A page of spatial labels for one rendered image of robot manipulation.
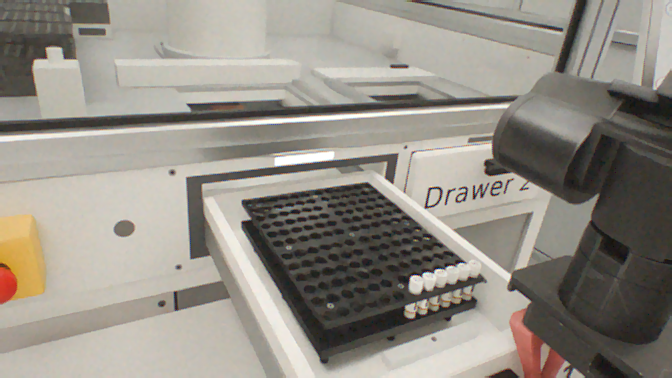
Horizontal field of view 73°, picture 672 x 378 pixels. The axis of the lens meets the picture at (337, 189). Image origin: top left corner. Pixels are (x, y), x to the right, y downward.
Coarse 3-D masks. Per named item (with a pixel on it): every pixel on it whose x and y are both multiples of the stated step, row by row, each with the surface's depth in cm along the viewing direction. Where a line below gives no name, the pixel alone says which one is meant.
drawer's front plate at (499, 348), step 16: (496, 336) 34; (512, 336) 34; (448, 352) 32; (464, 352) 32; (480, 352) 32; (496, 352) 32; (512, 352) 33; (544, 352) 35; (416, 368) 30; (432, 368) 30; (448, 368) 30; (464, 368) 31; (480, 368) 31; (496, 368) 33; (512, 368) 34
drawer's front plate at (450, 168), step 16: (416, 160) 65; (432, 160) 66; (448, 160) 68; (464, 160) 69; (480, 160) 71; (416, 176) 66; (432, 176) 68; (448, 176) 69; (464, 176) 71; (480, 176) 73; (496, 176) 75; (512, 176) 77; (416, 192) 67; (432, 192) 69; (496, 192) 77; (512, 192) 79; (528, 192) 81; (432, 208) 71; (448, 208) 72; (464, 208) 74
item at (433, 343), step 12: (468, 324) 46; (432, 336) 44; (444, 336) 44; (456, 336) 45; (468, 336) 45; (396, 348) 42; (408, 348) 42; (420, 348) 43; (432, 348) 43; (444, 348) 44; (384, 360) 42; (396, 360) 41; (408, 360) 42
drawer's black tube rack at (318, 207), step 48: (336, 192) 58; (288, 240) 48; (336, 240) 48; (384, 240) 49; (432, 240) 50; (288, 288) 45; (336, 288) 41; (384, 288) 42; (336, 336) 40; (384, 336) 41
